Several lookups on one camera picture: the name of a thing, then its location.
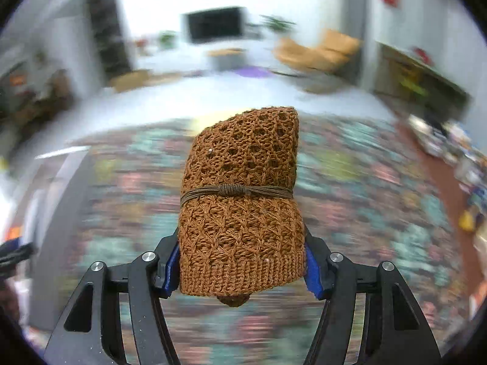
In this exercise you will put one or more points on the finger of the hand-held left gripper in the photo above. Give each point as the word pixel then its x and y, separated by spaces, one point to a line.
pixel 15 254

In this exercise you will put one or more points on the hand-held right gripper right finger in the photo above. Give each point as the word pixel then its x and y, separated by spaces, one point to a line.
pixel 314 273

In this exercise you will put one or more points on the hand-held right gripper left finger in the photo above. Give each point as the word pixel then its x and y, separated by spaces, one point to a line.
pixel 173 270

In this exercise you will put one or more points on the white cardboard box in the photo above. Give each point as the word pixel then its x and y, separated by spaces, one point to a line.
pixel 57 235

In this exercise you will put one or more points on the brown knitted cloth bundle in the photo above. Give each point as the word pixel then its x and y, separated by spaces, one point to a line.
pixel 239 216

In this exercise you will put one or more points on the colourful patterned woven blanket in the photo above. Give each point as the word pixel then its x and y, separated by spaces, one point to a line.
pixel 361 216

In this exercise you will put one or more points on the dark dining table with chairs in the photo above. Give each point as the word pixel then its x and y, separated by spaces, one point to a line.
pixel 38 95

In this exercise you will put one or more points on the row of small bottles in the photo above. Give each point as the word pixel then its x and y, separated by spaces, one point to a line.
pixel 456 152

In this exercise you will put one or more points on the purple floor mat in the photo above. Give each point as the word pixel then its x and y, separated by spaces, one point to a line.
pixel 255 72

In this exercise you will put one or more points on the small green chair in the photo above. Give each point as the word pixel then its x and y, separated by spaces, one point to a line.
pixel 413 85

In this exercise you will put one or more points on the white television cabinet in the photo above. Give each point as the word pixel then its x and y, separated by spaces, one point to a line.
pixel 190 55

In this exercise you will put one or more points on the orange lounge chair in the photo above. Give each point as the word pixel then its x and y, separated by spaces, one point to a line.
pixel 315 53

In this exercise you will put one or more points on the small wooden bench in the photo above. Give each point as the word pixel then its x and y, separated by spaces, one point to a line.
pixel 224 54

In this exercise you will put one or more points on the leafy potted plant white pot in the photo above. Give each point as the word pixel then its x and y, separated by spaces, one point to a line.
pixel 167 40

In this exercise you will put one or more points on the red cloth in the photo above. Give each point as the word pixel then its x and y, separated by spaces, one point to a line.
pixel 422 55

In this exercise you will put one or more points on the black glass display cabinet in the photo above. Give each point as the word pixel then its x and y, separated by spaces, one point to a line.
pixel 108 26

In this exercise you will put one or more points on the flat screen television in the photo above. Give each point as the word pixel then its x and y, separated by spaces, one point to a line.
pixel 213 24

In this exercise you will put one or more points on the large green potted plant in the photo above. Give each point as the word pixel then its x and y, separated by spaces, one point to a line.
pixel 277 24

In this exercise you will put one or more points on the white standing air conditioner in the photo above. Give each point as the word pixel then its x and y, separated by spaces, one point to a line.
pixel 331 3

